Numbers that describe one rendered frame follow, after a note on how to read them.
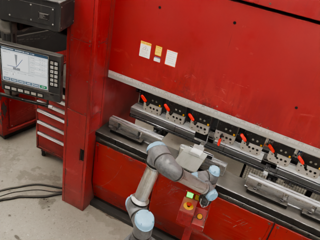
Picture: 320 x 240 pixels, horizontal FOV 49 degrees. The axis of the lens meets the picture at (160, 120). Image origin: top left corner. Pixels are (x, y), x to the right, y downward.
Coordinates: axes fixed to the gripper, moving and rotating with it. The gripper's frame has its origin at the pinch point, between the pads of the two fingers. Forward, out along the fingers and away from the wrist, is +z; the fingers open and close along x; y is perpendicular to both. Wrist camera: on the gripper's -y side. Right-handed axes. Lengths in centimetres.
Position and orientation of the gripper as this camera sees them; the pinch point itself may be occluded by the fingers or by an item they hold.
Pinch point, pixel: (202, 206)
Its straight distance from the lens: 252.7
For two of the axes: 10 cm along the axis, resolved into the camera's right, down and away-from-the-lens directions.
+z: -1.4, 8.0, 5.8
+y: 3.1, -5.2, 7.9
